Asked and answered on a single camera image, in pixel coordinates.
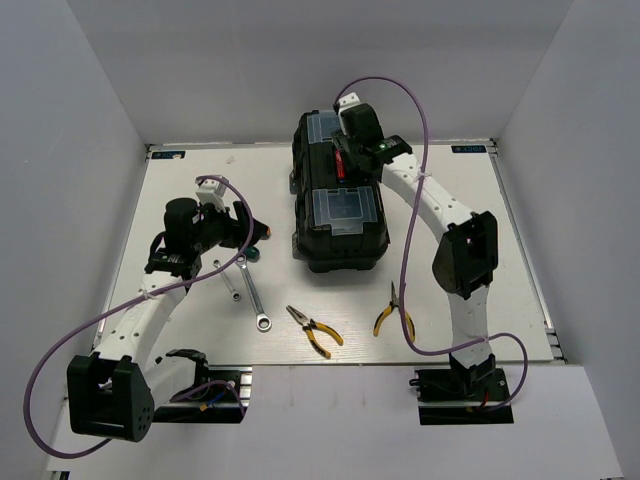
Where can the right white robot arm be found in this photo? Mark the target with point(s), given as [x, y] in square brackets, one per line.
[467, 253]

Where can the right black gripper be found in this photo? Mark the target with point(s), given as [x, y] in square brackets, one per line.
[342, 138]

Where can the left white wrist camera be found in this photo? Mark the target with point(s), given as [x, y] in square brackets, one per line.
[211, 191]

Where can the long silver combination wrench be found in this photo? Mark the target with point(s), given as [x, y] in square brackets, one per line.
[263, 321]

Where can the green orange stubby screwdriver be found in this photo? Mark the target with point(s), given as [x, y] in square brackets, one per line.
[261, 232]

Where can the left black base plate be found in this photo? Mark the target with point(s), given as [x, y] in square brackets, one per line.
[214, 405]

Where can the black plastic toolbox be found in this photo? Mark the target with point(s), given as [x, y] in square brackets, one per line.
[340, 223]

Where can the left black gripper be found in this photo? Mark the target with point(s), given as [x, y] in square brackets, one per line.
[238, 229]

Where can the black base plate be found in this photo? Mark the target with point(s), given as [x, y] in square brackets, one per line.
[442, 401]
[214, 405]

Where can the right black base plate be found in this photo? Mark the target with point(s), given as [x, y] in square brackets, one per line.
[442, 401]

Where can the left yellow needle-nose pliers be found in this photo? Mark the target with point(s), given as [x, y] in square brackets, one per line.
[309, 326]

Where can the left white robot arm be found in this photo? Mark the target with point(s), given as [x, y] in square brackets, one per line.
[114, 392]

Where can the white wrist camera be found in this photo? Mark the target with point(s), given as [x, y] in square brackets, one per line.
[346, 102]
[211, 191]

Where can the short silver combination wrench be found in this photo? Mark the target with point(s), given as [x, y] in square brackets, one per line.
[235, 295]

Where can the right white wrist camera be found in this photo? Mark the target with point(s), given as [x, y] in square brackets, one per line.
[346, 102]

